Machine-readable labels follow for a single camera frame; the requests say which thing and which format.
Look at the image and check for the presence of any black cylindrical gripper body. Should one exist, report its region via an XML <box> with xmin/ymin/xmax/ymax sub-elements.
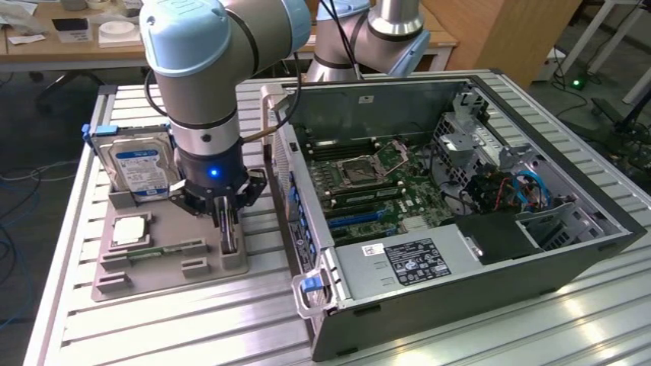
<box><xmin>174</xmin><ymin>143</ymin><xmax>248</xmax><ymax>215</ymax></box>

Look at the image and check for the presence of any green GPU card black fan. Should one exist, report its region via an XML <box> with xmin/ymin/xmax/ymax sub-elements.
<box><xmin>213</xmin><ymin>193</ymin><xmax>241</xmax><ymax>257</ymax></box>

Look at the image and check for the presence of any grey parts rack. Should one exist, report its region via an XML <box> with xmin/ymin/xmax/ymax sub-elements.
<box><xmin>89</xmin><ymin>188</ymin><xmax>250</xmax><ymax>304</ymax></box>

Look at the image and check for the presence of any hard disk blue label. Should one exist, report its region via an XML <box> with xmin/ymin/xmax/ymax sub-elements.
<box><xmin>78</xmin><ymin>124</ymin><xmax>181</xmax><ymax>203</ymax></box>

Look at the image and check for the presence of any silver CPU chip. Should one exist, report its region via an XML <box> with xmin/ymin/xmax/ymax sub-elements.
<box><xmin>109</xmin><ymin>217</ymin><xmax>148</xmax><ymax>248</ymax></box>

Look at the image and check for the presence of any green RAM stick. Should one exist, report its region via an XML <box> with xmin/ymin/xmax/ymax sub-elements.
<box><xmin>124</xmin><ymin>243</ymin><xmax>185</xmax><ymax>261</ymax></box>

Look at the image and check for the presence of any CPU socket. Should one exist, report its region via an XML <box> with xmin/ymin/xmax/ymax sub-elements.
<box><xmin>336</xmin><ymin>156</ymin><xmax>381</xmax><ymax>188</ymax></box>

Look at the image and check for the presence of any blue expansion slot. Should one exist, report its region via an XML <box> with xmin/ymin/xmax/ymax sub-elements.
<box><xmin>324</xmin><ymin>208</ymin><xmax>390</xmax><ymax>230</ymax></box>

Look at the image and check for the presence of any grey power supply unit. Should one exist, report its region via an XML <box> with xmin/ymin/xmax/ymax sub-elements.
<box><xmin>324</xmin><ymin>223</ymin><xmax>482</xmax><ymax>303</ymax></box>

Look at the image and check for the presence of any green motherboard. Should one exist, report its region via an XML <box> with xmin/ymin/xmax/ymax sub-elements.
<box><xmin>293</xmin><ymin>125</ymin><xmax>458</xmax><ymax>245</ymax></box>

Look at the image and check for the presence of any silver socket cover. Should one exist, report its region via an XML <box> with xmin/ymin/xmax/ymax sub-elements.
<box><xmin>373</xmin><ymin>139</ymin><xmax>413</xmax><ymax>177</ymax></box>

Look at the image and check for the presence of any black office chair base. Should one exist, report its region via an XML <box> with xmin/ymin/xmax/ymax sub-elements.
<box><xmin>29</xmin><ymin>68</ymin><xmax>105</xmax><ymax>114</ymax></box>

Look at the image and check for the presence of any white box round recess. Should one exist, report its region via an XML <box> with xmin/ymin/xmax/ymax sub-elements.
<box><xmin>96</xmin><ymin>21</ymin><xmax>144</xmax><ymax>50</ymax></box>

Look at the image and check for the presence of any wooden desk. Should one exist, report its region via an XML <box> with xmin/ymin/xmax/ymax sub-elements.
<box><xmin>0</xmin><ymin>0</ymin><xmax>458</xmax><ymax>73</ymax></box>

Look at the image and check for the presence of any silver disk bay cage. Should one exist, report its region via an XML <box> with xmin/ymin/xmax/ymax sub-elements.
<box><xmin>430</xmin><ymin>110</ymin><xmax>509</xmax><ymax>175</ymax></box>

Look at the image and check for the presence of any white box black top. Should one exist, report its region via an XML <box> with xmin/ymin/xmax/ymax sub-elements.
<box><xmin>52</xmin><ymin>18</ymin><xmax>96</xmax><ymax>43</ymax></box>

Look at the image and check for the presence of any white paper slip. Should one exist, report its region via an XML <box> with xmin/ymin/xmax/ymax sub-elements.
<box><xmin>6</xmin><ymin>33</ymin><xmax>48</xmax><ymax>46</ymax></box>

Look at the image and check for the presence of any black open PC case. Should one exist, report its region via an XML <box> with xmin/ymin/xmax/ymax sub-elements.
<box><xmin>258</xmin><ymin>74</ymin><xmax>649</xmax><ymax>363</ymax></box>

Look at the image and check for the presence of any wooden cabinet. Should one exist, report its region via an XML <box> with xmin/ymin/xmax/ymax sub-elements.
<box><xmin>420</xmin><ymin>0</ymin><xmax>584</xmax><ymax>88</ymax></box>

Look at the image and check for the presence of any black floor stand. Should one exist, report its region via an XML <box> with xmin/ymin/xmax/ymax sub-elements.
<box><xmin>588</xmin><ymin>97</ymin><xmax>651</xmax><ymax>138</ymax></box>

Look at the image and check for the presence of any blue wire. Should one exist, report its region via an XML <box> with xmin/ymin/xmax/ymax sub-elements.
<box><xmin>512</xmin><ymin>172</ymin><xmax>555</xmax><ymax>210</ymax></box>

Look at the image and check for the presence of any white desk frame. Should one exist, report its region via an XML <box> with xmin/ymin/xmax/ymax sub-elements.
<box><xmin>556</xmin><ymin>0</ymin><xmax>651</xmax><ymax>106</ymax></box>

